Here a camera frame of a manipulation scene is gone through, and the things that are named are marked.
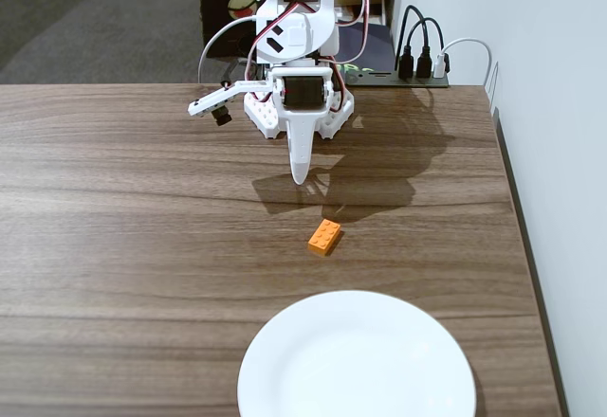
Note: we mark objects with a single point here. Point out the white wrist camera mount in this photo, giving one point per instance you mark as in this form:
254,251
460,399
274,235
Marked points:
208,104

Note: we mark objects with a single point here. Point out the dark wooden cabinet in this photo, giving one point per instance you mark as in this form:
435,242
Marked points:
215,9

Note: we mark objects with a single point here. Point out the red white ball sticker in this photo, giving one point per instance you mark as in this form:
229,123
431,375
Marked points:
241,5

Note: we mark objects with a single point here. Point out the black usb hub bar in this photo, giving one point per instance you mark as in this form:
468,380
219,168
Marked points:
379,79

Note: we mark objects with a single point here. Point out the orange lego block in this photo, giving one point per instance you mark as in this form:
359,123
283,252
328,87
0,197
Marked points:
325,238

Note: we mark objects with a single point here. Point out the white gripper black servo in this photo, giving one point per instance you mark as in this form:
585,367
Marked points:
302,92

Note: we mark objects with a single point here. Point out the white round plate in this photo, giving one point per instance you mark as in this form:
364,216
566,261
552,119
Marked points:
355,365

